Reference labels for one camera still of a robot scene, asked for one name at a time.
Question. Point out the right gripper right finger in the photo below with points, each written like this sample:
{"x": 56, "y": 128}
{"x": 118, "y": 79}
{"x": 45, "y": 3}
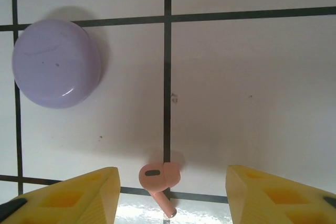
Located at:
{"x": 275, "y": 197}

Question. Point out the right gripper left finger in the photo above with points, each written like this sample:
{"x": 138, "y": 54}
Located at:
{"x": 65, "y": 203}

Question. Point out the coral earbud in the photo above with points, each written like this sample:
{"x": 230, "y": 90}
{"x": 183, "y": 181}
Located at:
{"x": 157, "y": 179}

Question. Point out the purple round charging case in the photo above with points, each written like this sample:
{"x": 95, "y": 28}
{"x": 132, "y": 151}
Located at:
{"x": 56, "y": 64}

